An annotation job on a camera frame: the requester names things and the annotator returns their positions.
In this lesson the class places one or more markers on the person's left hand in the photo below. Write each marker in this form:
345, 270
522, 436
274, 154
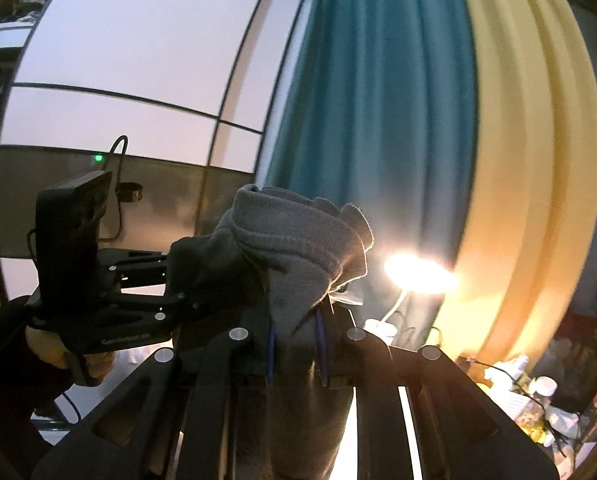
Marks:
43, 345

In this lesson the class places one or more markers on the white panelled sliding door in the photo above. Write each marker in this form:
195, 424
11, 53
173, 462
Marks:
128, 50

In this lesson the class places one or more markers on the white desk lamp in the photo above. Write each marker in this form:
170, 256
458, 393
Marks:
418, 272

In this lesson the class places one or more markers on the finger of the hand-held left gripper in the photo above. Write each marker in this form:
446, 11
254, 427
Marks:
168, 305
138, 270

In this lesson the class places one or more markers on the teal curtain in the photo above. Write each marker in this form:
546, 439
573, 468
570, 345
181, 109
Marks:
378, 110

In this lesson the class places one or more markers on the clear jar with white lid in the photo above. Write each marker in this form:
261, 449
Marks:
545, 385

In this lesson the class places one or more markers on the grey knit garment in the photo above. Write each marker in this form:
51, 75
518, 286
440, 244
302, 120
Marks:
288, 260

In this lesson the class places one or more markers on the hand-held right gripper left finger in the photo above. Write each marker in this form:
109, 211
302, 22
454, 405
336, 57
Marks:
271, 360

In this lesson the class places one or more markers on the yellow curtain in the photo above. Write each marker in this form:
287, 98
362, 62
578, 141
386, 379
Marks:
528, 160

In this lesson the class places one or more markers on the person's left forearm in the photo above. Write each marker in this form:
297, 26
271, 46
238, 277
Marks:
8, 370

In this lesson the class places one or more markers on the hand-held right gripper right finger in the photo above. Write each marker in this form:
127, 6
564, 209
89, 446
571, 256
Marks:
321, 355

